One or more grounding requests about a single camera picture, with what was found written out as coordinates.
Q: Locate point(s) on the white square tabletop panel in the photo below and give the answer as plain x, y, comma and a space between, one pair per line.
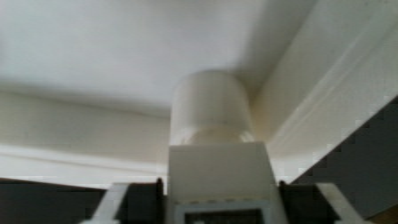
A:
97, 55

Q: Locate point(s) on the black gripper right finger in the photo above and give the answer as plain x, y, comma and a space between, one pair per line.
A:
306, 206

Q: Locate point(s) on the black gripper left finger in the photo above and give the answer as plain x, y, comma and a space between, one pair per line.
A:
143, 206

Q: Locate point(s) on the white leg with tag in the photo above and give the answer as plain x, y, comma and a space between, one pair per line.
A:
221, 186

